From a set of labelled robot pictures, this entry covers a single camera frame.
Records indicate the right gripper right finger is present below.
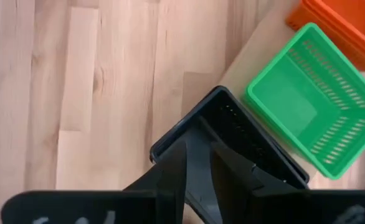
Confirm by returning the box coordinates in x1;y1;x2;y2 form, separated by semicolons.
211;142;283;224

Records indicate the black plastic basket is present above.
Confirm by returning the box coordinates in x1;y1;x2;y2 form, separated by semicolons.
149;85;310;224

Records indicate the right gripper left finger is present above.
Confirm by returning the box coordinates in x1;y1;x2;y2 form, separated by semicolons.
123;140;188;224

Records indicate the green plastic basket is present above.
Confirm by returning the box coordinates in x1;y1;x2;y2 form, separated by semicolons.
244;22;365;181

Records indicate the orange plastic basket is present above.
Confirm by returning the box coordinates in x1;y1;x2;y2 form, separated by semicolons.
285;1;365;72
300;0;365;50

